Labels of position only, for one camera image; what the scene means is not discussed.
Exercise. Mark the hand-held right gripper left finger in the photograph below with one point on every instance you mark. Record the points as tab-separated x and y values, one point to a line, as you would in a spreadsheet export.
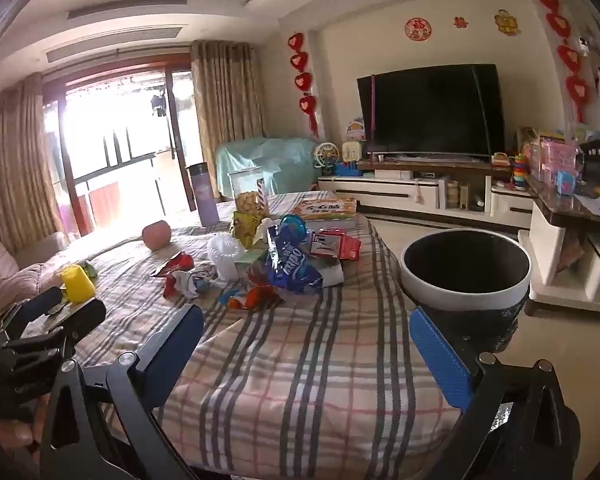
180	340

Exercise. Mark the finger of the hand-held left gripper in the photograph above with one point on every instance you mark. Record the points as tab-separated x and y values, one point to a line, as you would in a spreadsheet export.
47	296
87	312

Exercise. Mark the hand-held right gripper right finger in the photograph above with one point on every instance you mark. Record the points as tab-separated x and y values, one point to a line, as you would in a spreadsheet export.
440	360

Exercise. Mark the black bin with white rim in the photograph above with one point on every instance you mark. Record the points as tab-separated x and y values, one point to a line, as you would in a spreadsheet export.
480	300

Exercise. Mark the white foam fruit net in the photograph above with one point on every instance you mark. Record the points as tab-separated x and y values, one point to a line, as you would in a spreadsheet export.
224	260

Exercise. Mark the white and red milk carton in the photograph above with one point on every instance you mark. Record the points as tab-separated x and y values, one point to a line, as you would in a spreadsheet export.
330	247

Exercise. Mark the blue round lid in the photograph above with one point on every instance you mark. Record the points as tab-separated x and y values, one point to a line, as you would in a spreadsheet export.
295	225

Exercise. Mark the yellow plastic cup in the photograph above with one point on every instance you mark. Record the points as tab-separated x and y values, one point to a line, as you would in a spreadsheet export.
75	282

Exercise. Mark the red and white crumpled wrapper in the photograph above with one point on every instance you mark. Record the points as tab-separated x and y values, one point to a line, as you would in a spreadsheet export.
185	284

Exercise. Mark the red snack wrapper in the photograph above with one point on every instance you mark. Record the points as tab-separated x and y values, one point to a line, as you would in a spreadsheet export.
176	262

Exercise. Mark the orange crumpled wrapper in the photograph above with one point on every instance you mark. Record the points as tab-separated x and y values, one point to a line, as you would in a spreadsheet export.
255	297

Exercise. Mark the red apple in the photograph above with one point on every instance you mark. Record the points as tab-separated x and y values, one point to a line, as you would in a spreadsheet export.
156	234

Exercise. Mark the plaid tablecloth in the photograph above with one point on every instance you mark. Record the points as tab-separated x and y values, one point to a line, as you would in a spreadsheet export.
305	360

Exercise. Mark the yellow green snack packet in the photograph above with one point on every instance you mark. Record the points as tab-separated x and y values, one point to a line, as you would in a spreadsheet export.
245	227

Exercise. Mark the beige curtain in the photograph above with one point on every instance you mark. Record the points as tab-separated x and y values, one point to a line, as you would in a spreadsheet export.
225	100
15	170

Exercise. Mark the blue snack wrapper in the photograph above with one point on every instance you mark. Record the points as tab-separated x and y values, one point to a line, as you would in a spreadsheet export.
290	265

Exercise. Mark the sliding glass door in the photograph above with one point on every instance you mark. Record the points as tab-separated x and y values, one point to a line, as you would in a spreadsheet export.
75	160

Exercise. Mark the purple water bottle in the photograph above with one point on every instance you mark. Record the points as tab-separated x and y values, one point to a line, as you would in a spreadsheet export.
202	192

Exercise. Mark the white table with marble top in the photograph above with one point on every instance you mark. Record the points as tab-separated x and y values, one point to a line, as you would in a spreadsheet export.
550	250

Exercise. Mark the clear cookie jar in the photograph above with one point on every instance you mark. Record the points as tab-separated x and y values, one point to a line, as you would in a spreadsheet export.
247	192

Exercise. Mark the white television cabinet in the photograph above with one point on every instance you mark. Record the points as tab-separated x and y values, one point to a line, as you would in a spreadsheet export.
380	195

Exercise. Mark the flat orange snack box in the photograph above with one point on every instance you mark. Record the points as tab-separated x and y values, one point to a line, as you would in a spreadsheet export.
325	207

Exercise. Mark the teal covered furniture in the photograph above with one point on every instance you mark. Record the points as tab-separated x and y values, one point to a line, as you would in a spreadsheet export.
275	160

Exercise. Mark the orange toy cash register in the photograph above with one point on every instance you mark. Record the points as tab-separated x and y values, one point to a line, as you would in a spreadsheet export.
501	160

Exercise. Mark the blue and pink toy cup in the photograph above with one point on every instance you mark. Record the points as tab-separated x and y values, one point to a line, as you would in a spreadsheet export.
566	182

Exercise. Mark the toy telephone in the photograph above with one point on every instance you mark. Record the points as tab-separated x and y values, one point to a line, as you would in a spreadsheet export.
351	151

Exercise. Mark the pink plastic box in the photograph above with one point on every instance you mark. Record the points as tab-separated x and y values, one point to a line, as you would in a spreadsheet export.
557	160

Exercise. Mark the toy ferris wheel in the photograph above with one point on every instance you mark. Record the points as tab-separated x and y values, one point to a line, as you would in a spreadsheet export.
325	157

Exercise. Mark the pink toy house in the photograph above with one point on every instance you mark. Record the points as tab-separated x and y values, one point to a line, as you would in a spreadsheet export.
356	130

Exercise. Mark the black television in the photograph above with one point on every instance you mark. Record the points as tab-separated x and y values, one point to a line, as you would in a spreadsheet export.
430	110

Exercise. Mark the black box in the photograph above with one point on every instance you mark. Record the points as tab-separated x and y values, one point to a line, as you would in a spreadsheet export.
592	160

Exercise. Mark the round red wall sticker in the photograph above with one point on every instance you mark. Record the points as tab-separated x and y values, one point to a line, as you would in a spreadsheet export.
416	29

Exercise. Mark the small red wall sticker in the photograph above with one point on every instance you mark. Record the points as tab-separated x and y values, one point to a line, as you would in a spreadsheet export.
460	22

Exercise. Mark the yellow cartoon wall sticker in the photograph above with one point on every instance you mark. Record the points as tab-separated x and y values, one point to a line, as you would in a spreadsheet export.
507	22

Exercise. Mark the white security camera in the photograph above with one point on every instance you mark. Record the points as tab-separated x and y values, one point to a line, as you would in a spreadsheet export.
585	46

